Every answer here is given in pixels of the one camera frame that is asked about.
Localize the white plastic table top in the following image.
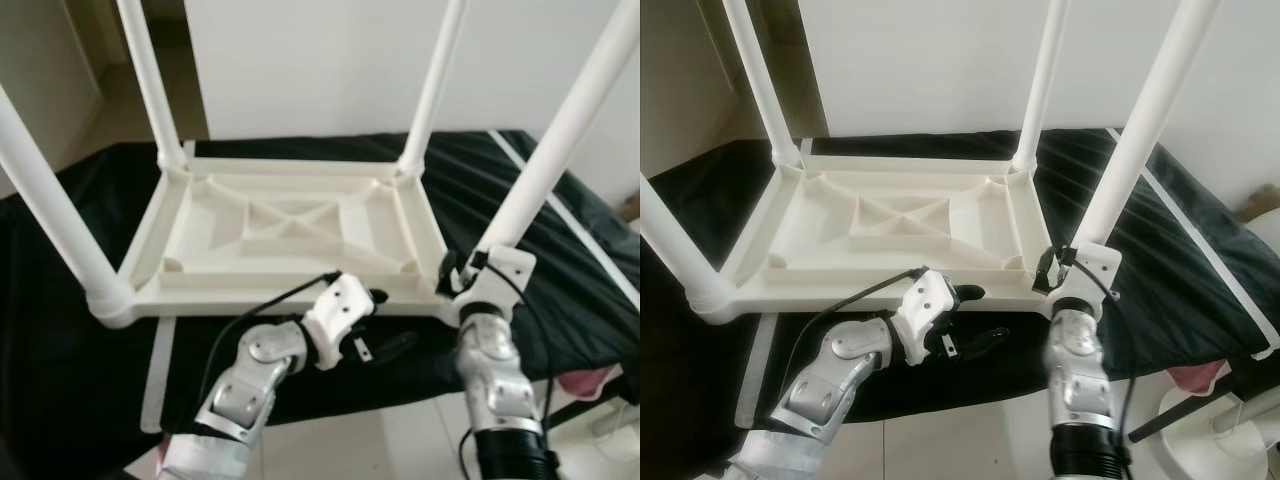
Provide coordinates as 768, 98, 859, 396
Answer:
695, 157, 1063, 326
88, 160, 473, 329

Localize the white tape strip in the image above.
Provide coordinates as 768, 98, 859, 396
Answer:
488, 130, 641, 309
734, 140, 813, 430
139, 142, 197, 434
1105, 128, 1280, 359

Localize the black tablecloth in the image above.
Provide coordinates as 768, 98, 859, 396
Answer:
0, 130, 641, 480
640, 127, 1280, 480

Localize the black metal table leg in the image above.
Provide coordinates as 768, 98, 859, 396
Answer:
545, 385, 626, 431
1127, 393, 1243, 444

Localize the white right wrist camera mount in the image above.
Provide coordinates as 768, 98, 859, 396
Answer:
453, 249, 535, 324
1048, 246, 1122, 320

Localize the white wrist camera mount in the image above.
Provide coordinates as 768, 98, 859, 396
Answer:
453, 249, 535, 324
1048, 246, 1122, 320
890, 267, 963, 367
300, 273, 377, 372

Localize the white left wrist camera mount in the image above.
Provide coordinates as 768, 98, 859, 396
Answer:
890, 267, 963, 367
300, 273, 377, 372

